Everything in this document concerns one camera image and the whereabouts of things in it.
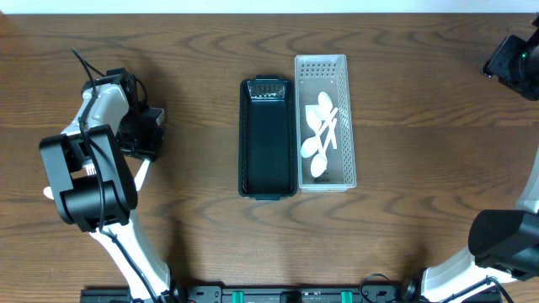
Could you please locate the black cable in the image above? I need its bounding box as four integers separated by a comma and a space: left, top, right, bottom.
70, 46, 163, 303
360, 273, 517, 303

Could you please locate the right black cable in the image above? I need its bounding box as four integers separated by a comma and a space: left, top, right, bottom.
360, 273, 517, 303

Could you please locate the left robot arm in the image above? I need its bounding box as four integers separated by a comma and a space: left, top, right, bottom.
39, 68, 185, 302

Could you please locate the white plastic spoon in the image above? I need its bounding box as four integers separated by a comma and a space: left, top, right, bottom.
43, 187, 54, 199
302, 114, 323, 157
301, 108, 339, 158
318, 92, 337, 149
311, 118, 337, 178

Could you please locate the white label in basket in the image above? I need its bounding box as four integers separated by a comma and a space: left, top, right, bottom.
305, 105, 321, 119

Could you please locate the clear plastic basket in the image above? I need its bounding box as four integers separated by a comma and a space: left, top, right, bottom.
295, 54, 357, 192

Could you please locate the left black cable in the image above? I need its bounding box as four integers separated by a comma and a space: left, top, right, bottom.
70, 46, 163, 303

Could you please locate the white plastic fork vertical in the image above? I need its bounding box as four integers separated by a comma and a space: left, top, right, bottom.
84, 164, 96, 176

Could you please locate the black plastic basket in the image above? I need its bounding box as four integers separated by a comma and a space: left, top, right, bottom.
237, 75, 298, 201

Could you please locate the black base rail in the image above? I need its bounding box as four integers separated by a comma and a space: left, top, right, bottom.
79, 284, 502, 303

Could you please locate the white plastic fork right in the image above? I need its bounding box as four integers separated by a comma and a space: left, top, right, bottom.
134, 159, 152, 191

